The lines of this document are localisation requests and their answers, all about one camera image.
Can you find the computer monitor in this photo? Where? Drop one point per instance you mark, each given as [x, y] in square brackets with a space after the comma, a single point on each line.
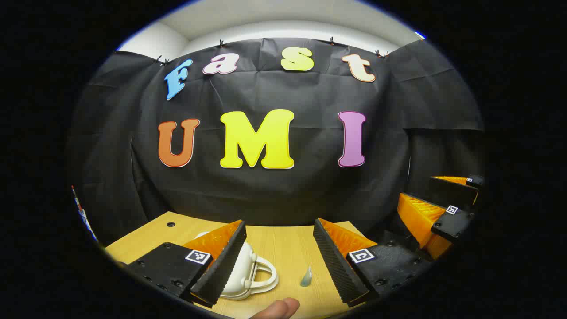
[86, 221]

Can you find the small clear teal tube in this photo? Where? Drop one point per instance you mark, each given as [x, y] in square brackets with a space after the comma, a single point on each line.
[306, 279]

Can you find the black backdrop cloth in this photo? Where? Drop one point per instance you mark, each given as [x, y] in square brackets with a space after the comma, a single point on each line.
[274, 195]

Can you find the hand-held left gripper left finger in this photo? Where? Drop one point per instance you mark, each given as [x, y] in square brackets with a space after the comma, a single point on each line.
[221, 266]

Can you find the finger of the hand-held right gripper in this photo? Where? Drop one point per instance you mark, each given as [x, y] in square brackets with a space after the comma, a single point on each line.
[456, 221]
[452, 190]

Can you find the white suitcase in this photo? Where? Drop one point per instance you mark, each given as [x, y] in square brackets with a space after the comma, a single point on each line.
[248, 266]

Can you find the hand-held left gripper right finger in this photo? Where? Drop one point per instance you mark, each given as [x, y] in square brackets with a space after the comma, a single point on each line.
[334, 261]

